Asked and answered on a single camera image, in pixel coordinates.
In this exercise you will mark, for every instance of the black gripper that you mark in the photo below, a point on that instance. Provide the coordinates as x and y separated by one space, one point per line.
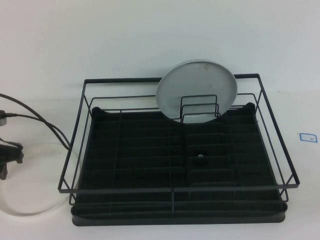
10 152

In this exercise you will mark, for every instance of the white round plate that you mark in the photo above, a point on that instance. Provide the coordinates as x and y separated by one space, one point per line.
37 182

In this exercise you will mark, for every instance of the grey round plate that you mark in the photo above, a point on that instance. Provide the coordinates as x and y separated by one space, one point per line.
197 85

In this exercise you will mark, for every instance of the blue outlined white label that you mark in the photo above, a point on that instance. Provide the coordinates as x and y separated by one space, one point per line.
307 137

